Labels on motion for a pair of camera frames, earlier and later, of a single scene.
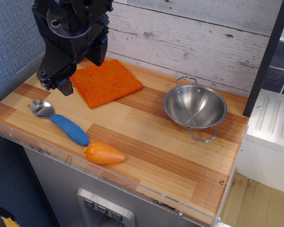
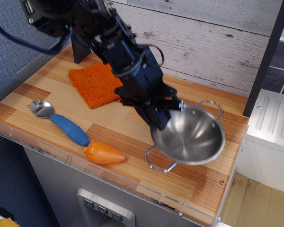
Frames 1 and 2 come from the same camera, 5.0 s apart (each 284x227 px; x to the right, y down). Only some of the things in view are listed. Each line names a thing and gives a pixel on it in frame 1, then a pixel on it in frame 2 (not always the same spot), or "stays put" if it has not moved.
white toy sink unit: x=267 y=152 stays put
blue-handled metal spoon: x=44 y=109 stays put
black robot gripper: x=69 y=34 to x=142 y=85
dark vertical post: x=268 y=57 stays put
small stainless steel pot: x=195 y=106 to x=195 y=135
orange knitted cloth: x=98 y=84 stays put
